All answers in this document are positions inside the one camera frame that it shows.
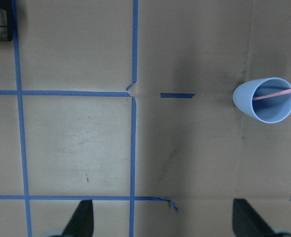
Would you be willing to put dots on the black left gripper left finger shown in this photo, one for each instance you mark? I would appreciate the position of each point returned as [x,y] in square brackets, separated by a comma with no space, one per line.
[81,223]

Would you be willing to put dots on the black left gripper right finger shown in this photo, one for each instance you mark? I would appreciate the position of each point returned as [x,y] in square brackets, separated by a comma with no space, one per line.
[247,222]

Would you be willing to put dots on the light blue plastic cup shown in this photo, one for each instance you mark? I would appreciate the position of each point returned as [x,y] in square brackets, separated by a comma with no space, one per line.
[269,110]

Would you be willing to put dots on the pink chopstick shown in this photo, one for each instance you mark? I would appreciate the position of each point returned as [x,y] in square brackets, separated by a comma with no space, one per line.
[280,93]

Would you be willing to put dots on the brown paper table cover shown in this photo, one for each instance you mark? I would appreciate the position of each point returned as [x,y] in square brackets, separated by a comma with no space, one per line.
[129,103]

